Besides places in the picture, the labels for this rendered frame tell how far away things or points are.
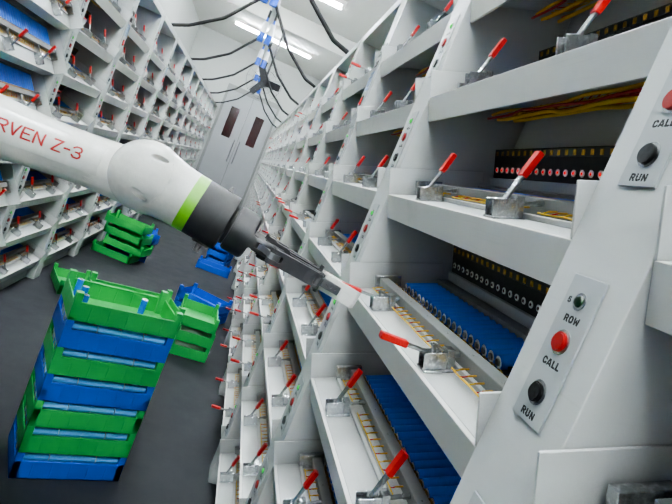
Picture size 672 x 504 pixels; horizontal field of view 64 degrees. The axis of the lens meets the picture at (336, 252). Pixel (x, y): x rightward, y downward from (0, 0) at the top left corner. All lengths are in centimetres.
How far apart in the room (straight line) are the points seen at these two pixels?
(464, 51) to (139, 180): 64
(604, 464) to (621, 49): 36
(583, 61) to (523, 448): 39
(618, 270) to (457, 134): 70
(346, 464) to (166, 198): 46
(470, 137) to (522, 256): 57
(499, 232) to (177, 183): 46
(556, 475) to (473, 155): 77
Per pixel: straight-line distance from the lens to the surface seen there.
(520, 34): 117
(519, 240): 57
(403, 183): 106
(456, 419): 56
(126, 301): 183
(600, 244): 47
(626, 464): 46
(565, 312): 46
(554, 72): 69
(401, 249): 108
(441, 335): 74
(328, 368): 111
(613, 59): 60
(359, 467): 83
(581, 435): 43
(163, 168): 82
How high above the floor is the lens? 105
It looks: 5 degrees down
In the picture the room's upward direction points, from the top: 23 degrees clockwise
